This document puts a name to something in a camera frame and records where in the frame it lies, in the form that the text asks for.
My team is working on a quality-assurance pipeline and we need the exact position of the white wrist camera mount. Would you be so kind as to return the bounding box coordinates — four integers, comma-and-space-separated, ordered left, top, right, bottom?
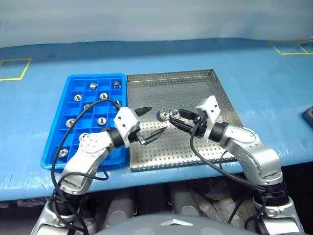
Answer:
196, 96, 222, 142
113, 107, 141, 148

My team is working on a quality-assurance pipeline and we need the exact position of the blue plastic table cover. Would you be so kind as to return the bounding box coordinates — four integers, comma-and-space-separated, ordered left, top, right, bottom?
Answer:
0, 38, 313, 203

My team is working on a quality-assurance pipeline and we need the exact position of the perforated metal tray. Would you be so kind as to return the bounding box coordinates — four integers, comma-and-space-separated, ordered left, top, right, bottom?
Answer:
126, 69, 244, 173

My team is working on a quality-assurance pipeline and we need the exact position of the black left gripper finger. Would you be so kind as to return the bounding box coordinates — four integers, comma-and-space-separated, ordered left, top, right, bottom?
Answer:
134, 106, 152, 118
146, 126, 166, 145

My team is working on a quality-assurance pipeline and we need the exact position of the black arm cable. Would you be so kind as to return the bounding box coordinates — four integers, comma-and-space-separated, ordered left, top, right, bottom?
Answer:
189, 122, 267, 225
50, 99, 122, 235

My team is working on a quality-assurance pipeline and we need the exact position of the blue compartment tray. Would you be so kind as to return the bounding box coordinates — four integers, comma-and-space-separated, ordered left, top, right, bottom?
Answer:
40, 73, 129, 174

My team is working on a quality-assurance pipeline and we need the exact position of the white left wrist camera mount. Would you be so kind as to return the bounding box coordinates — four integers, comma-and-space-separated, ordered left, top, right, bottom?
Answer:
113, 107, 141, 148

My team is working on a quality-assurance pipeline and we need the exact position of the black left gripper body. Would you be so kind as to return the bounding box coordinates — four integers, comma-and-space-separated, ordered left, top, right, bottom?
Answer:
131, 127, 147, 145

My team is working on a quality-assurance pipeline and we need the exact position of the crumpled grey plastic sheet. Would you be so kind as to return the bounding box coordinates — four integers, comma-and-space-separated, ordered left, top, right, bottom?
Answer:
189, 178, 252, 228

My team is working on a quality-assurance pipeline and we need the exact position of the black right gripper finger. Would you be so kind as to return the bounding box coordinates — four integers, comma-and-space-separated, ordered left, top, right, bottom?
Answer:
169, 119, 194, 134
177, 109, 199, 120

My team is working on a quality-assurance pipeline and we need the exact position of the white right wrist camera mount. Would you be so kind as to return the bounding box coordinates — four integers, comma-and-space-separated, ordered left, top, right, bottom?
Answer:
196, 96, 222, 142

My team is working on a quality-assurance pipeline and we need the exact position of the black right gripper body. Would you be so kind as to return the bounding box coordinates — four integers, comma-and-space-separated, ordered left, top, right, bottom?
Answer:
192, 115, 208, 139

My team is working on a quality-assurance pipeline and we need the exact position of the grey robot torso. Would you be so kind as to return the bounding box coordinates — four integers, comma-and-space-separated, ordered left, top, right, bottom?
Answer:
94, 214, 256, 235

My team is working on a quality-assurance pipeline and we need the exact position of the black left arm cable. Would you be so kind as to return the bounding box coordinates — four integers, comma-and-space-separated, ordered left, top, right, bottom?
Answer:
50, 99, 122, 235

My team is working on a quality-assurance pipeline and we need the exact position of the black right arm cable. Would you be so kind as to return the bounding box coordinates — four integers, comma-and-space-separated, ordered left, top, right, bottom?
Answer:
189, 122, 267, 225

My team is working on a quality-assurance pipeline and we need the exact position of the black flat object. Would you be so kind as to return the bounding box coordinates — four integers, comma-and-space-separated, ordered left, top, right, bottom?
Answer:
302, 105, 313, 127

